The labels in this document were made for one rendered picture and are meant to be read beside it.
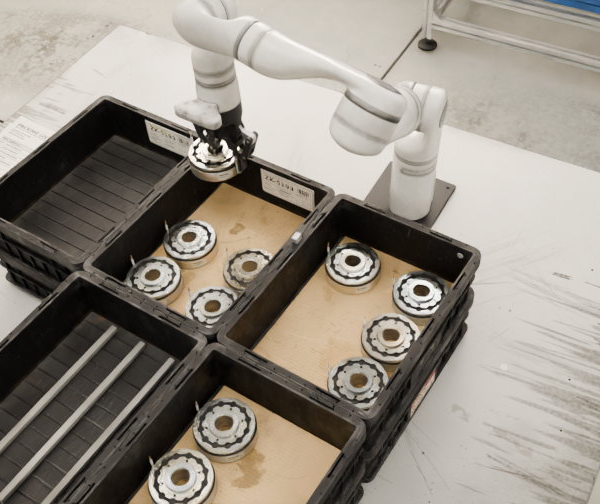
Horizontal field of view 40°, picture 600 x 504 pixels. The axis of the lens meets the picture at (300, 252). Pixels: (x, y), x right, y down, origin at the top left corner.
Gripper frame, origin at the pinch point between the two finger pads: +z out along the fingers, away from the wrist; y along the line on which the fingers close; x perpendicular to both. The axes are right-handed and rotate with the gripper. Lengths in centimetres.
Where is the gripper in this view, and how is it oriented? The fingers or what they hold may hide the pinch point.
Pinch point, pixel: (229, 159)
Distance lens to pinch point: 155.7
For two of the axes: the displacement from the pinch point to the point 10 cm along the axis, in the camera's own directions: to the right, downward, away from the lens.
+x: -5.3, 6.6, -5.3
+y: -8.5, -3.7, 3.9
